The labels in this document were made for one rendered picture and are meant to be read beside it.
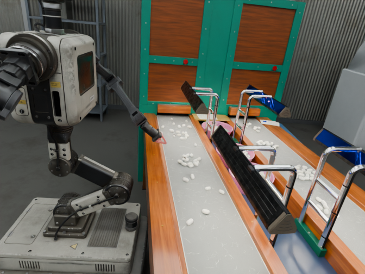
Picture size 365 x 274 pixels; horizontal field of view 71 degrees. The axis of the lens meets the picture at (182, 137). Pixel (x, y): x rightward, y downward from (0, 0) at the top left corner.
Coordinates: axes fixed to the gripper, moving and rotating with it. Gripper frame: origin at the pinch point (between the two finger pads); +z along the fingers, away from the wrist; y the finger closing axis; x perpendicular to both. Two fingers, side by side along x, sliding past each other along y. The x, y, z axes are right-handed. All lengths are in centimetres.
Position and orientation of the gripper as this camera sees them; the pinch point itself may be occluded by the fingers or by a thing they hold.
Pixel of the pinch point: (165, 142)
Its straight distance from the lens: 169.7
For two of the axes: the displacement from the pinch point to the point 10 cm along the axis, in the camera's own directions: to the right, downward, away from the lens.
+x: -7.0, 6.8, 2.0
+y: -1.5, -4.2, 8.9
